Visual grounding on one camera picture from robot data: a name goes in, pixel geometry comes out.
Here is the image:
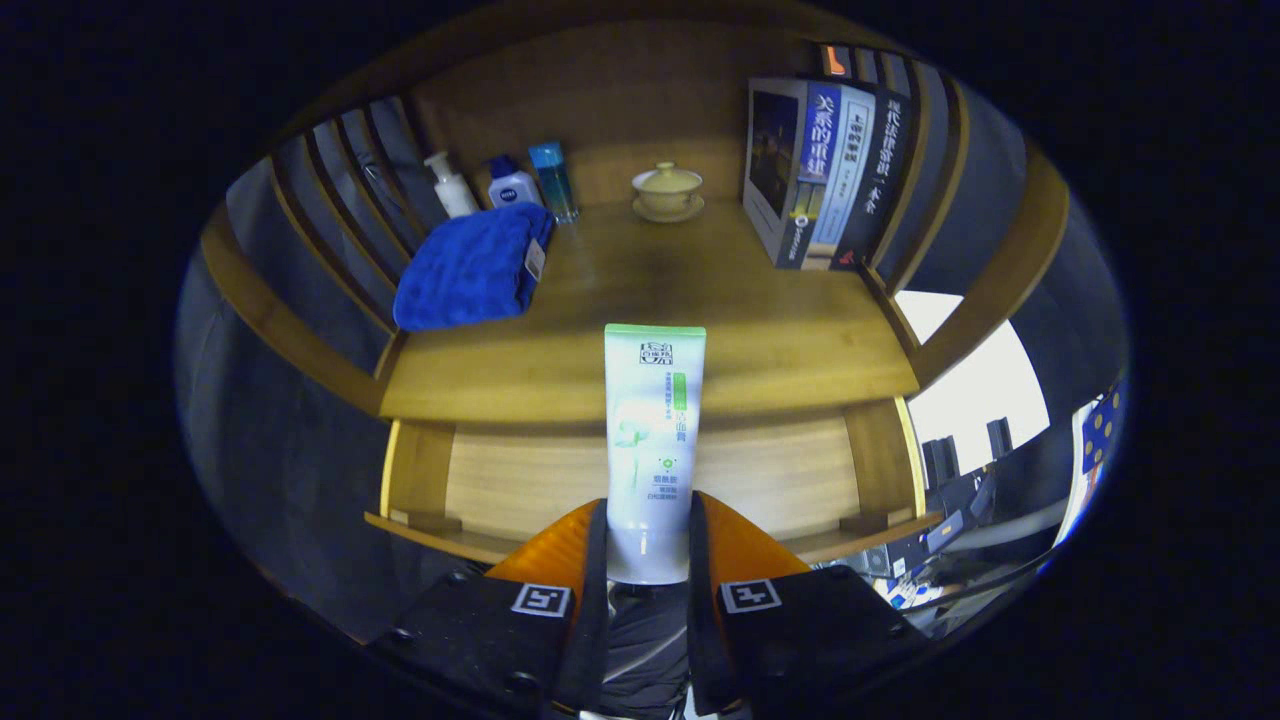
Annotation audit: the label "brown wooden drawer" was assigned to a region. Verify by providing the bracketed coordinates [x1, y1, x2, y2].
[363, 395, 946, 566]

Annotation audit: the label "white bottle with blue cap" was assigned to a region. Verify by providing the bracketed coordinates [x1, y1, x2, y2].
[486, 155, 544, 209]

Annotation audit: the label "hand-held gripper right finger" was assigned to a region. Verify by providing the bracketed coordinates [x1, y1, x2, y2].
[685, 490, 931, 717]

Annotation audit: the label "teal blue bottle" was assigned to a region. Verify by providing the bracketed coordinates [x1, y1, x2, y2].
[528, 142, 581, 225]

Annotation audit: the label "blue folded towel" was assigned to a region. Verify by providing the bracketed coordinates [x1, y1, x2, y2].
[392, 202, 556, 333]

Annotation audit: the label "black backdrop cloth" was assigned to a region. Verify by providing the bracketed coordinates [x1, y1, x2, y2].
[175, 60, 1131, 641]

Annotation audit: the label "wooden countertop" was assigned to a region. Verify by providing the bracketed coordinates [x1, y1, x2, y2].
[380, 195, 921, 426]

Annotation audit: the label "person's dark trousers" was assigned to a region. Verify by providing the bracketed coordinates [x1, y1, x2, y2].
[605, 580, 693, 719]

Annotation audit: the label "white tube with green end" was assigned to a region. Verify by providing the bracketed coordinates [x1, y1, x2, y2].
[603, 323, 707, 586]

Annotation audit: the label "white box unit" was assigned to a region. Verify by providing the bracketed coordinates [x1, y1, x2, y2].
[893, 290, 1051, 476]

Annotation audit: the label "brown wooden cabinet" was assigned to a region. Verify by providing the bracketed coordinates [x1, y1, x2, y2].
[200, 0, 1071, 566]

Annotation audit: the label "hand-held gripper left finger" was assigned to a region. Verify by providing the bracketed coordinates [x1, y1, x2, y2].
[368, 497, 611, 719]

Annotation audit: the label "white pump bottle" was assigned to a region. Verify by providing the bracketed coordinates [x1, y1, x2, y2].
[423, 150, 481, 219]

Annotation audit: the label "blue dotted gift bag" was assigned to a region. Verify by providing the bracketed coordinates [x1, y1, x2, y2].
[1080, 378, 1129, 476]

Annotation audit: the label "book with blue spine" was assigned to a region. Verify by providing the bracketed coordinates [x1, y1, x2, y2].
[742, 78, 843, 271]

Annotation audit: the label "book with pale spine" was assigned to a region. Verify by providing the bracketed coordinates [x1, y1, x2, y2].
[805, 85, 879, 271]

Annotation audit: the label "book with black spine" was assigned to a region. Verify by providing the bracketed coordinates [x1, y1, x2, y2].
[830, 88, 913, 271]

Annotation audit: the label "white round side table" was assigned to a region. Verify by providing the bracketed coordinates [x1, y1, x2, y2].
[1052, 400, 1096, 549]

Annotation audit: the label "beige lidded teacup with saucer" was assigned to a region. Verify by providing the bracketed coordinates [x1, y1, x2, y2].
[630, 161, 706, 225]

